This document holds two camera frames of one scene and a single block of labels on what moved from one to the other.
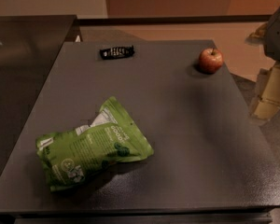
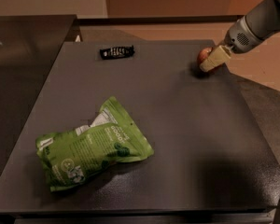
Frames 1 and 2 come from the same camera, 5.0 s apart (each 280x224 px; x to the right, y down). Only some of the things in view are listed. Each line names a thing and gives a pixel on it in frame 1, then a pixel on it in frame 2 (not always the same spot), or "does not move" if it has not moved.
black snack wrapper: x=117 y=52 does not move
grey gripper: x=278 y=35 to x=238 y=40
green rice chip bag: x=71 y=156 does not move
